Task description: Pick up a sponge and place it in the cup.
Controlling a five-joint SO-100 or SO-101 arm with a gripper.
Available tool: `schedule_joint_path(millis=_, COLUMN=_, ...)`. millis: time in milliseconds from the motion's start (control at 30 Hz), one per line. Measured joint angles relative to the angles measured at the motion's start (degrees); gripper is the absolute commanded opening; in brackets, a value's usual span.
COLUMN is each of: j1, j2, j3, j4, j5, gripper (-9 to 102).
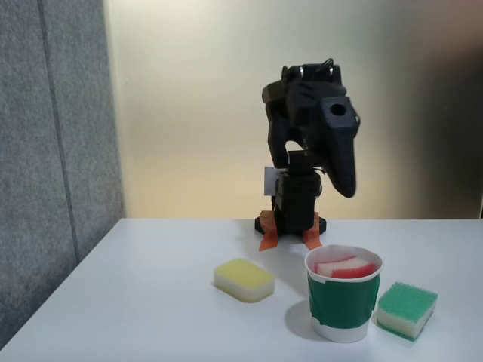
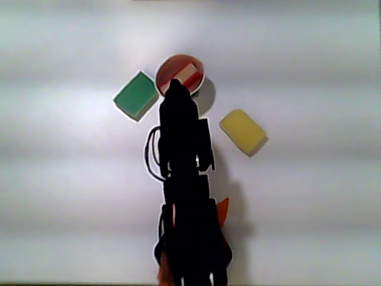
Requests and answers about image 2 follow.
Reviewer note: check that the red rectangular sponge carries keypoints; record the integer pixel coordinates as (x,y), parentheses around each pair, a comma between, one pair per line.
(190,71)

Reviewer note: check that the white paper cup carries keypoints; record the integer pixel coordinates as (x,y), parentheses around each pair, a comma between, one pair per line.
(163,67)

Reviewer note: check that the green rectangular sponge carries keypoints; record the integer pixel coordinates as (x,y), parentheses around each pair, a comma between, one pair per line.
(135,95)

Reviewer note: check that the yellow rectangular sponge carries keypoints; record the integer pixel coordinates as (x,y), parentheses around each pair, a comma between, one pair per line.
(242,131)

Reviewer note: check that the orange table clamp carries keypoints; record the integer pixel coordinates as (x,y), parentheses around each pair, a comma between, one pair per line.
(223,210)

